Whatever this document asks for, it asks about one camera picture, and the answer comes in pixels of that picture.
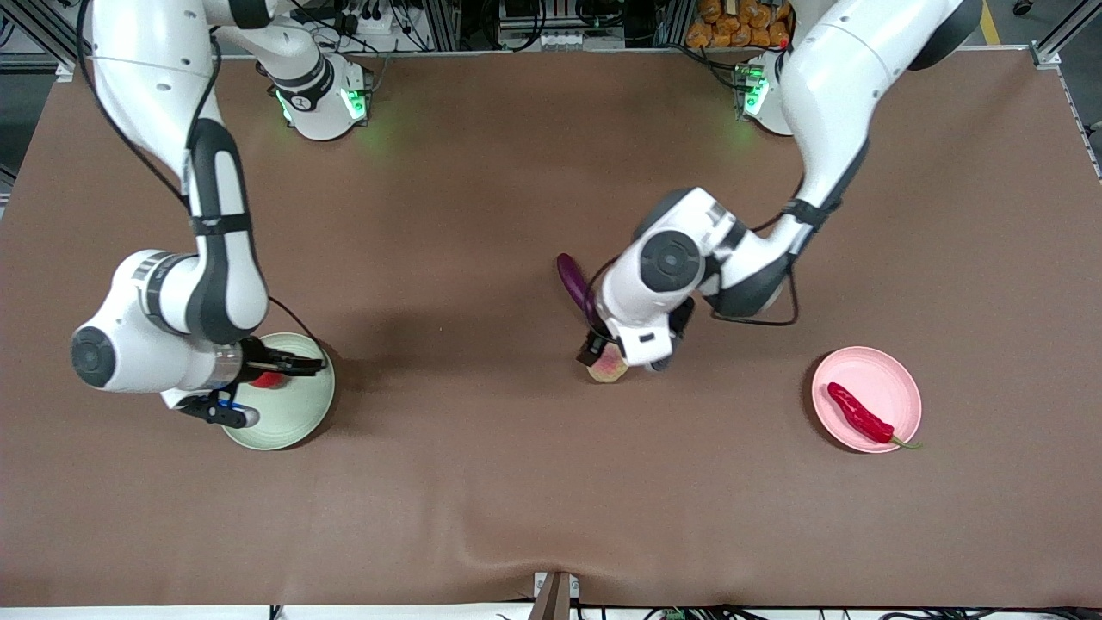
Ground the light green round plate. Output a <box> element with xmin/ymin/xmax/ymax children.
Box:
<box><xmin>220</xmin><ymin>332</ymin><xmax>336</xmax><ymax>451</ymax></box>

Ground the aluminium frame corner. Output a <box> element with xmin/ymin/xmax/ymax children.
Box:
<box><xmin>0</xmin><ymin>0</ymin><xmax>130</xmax><ymax>83</ymax></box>

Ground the red chili pepper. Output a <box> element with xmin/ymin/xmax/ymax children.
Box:
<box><xmin>826</xmin><ymin>381</ymin><xmax>922</xmax><ymax>450</ymax></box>

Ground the white power strip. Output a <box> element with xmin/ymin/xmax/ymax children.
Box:
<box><xmin>293</xmin><ymin>0</ymin><xmax>406</xmax><ymax>35</ymax></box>

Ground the brown table mat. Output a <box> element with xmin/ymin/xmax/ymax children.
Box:
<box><xmin>0</xmin><ymin>49</ymin><xmax>1102</xmax><ymax>609</ymax></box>

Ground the grey equipment box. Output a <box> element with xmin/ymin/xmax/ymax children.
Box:
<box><xmin>498</xmin><ymin>0</ymin><xmax>629</xmax><ymax>50</ymax></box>

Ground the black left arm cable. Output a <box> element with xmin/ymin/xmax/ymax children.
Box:
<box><xmin>584</xmin><ymin>198</ymin><xmax>802</xmax><ymax>345</ymax></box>

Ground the long purple eggplant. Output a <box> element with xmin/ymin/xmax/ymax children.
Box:
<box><xmin>556</xmin><ymin>252</ymin><xmax>604</xmax><ymax>332</ymax></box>

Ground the pink round plate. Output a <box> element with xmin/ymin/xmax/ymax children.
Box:
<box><xmin>811</xmin><ymin>346</ymin><xmax>923</xmax><ymax>455</ymax></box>

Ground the grey metal bracket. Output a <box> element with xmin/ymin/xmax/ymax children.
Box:
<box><xmin>529</xmin><ymin>571</ymin><xmax>580</xmax><ymax>620</ymax></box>

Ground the pink yellow peach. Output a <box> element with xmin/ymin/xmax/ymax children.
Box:
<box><xmin>587</xmin><ymin>344</ymin><xmax>630</xmax><ymax>384</ymax></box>

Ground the orange food pile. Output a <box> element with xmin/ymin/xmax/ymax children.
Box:
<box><xmin>686</xmin><ymin>0</ymin><xmax>793</xmax><ymax>50</ymax></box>

